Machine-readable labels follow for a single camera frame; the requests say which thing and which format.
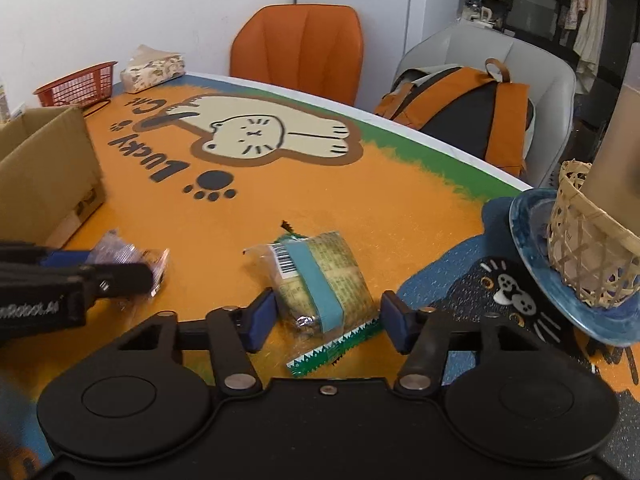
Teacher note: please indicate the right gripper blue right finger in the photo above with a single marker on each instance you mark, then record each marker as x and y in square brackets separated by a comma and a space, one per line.
[423, 337]

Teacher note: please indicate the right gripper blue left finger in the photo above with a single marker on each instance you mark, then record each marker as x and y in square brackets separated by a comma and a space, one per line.
[233, 333]

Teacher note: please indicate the purple clear snack packet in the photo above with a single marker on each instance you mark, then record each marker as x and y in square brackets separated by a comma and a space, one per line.
[127, 262]

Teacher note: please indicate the large green snack bag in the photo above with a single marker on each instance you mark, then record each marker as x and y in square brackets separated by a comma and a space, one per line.
[313, 352]

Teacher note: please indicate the green bean cake pack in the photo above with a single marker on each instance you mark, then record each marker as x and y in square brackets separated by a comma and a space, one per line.
[318, 282]

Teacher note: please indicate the brown cardboard box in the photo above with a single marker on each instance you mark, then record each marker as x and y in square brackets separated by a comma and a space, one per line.
[51, 179]

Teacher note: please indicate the colourful cat table mat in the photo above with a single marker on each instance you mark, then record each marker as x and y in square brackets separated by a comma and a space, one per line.
[534, 386]

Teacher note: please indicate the woven bamboo basket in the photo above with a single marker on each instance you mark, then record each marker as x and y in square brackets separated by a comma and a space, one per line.
[594, 254]

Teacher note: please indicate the red plastic basket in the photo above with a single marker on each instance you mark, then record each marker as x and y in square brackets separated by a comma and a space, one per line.
[84, 88]

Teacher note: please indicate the orange black backpack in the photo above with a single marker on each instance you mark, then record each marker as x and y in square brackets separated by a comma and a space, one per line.
[481, 112]

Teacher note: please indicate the patterned tissue pack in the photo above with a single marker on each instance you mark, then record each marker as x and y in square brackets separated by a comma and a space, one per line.
[147, 68]

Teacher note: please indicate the grey chair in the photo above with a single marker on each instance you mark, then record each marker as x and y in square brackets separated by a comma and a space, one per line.
[551, 81]

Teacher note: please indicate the orange chair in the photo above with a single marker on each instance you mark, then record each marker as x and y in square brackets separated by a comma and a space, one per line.
[311, 48]

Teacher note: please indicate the hanging clothes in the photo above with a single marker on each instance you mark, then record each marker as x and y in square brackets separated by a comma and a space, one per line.
[587, 18]

